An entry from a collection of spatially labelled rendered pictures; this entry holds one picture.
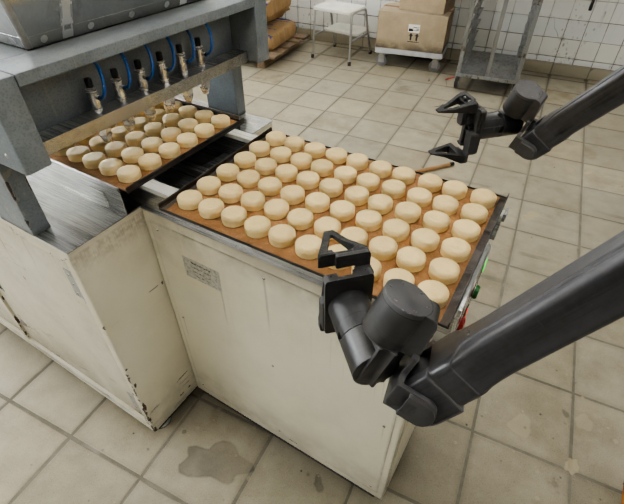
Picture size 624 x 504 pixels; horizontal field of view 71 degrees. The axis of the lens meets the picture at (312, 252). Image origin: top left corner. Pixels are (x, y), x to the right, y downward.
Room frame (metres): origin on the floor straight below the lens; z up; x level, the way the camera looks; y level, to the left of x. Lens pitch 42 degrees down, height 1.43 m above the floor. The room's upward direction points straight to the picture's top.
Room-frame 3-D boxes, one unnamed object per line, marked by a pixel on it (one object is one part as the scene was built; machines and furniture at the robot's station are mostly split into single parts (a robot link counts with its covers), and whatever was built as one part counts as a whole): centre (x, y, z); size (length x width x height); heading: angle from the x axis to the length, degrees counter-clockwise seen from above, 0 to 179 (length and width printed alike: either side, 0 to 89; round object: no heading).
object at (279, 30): (4.63, 0.45, 0.19); 0.72 x 0.42 x 0.15; 159
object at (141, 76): (0.96, 0.36, 1.07); 0.06 x 0.03 x 0.18; 59
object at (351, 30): (4.54, -0.29, 0.23); 0.45 x 0.45 x 0.46; 56
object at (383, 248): (0.59, -0.13, 0.91); 0.05 x 0.05 x 0.02
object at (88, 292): (1.30, 0.85, 0.42); 1.28 x 0.72 x 0.84; 59
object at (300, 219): (0.68, 0.02, 0.91); 0.05 x 0.05 x 0.02
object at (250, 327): (0.79, 0.01, 0.45); 0.70 x 0.34 x 0.90; 59
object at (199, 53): (1.12, 0.26, 1.07); 0.06 x 0.03 x 0.18; 59
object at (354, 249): (0.44, -0.03, 1.02); 0.09 x 0.07 x 0.07; 14
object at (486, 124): (0.92, -0.38, 0.99); 0.07 x 0.07 x 0.10; 14
